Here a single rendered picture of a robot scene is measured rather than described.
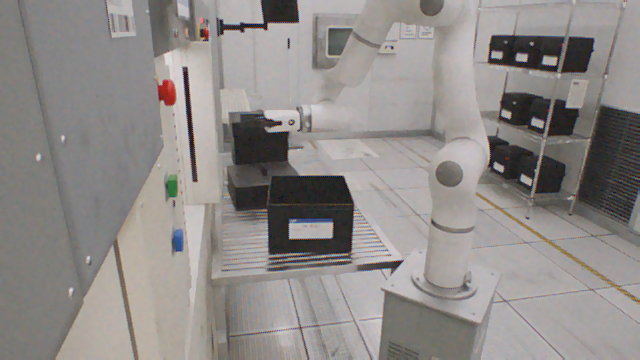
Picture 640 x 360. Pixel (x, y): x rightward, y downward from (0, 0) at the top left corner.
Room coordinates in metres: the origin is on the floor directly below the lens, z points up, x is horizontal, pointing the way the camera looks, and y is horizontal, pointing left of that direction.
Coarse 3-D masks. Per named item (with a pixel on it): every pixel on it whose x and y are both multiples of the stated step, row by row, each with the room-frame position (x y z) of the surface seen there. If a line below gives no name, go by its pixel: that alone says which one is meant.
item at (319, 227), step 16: (272, 176) 1.43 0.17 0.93; (288, 176) 1.44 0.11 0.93; (304, 176) 1.44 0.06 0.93; (320, 176) 1.45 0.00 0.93; (336, 176) 1.45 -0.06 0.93; (272, 192) 1.43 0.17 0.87; (288, 192) 1.44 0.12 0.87; (304, 192) 1.44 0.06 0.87; (320, 192) 1.45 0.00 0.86; (336, 192) 1.45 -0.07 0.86; (272, 208) 1.17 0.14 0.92; (288, 208) 1.17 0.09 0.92; (304, 208) 1.17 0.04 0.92; (320, 208) 1.18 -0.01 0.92; (336, 208) 1.18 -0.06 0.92; (352, 208) 1.19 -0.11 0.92; (272, 224) 1.17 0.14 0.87; (288, 224) 1.17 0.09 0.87; (304, 224) 1.17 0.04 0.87; (320, 224) 1.18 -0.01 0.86; (336, 224) 1.18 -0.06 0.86; (352, 224) 1.19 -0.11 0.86; (272, 240) 1.17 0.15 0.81; (288, 240) 1.17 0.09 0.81; (304, 240) 1.17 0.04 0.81; (320, 240) 1.18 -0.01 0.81; (336, 240) 1.18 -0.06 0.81; (352, 240) 1.19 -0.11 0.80
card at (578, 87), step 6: (576, 78) 3.15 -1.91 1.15; (570, 84) 3.14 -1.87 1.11; (576, 84) 3.15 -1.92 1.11; (582, 84) 3.16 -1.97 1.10; (570, 90) 3.14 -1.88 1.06; (576, 90) 3.15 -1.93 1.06; (582, 90) 3.16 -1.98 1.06; (570, 96) 3.14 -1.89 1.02; (576, 96) 3.15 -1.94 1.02; (582, 96) 3.17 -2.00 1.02; (570, 102) 3.14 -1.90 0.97; (576, 102) 3.15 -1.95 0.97; (582, 102) 3.17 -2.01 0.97; (570, 108) 3.14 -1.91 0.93; (576, 108) 3.16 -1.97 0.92
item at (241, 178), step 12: (228, 168) 1.72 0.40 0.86; (240, 168) 1.72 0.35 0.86; (252, 168) 1.72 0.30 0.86; (264, 168) 1.64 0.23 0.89; (276, 168) 1.73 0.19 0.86; (288, 168) 1.74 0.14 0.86; (228, 180) 1.71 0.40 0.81; (240, 180) 1.57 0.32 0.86; (252, 180) 1.57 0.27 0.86; (264, 180) 1.58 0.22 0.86; (240, 192) 1.50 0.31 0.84; (252, 192) 1.51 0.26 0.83; (264, 192) 1.53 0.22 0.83; (240, 204) 1.50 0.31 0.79; (252, 204) 1.51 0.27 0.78; (264, 204) 1.53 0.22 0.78
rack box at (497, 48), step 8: (496, 40) 4.09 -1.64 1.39; (504, 40) 3.98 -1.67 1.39; (512, 40) 3.93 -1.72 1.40; (496, 48) 4.07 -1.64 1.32; (504, 48) 3.96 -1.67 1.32; (512, 48) 3.93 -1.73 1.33; (488, 56) 4.17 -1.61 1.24; (496, 56) 4.05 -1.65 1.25; (504, 56) 3.95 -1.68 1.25; (512, 56) 3.94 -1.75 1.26; (504, 64) 3.94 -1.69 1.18
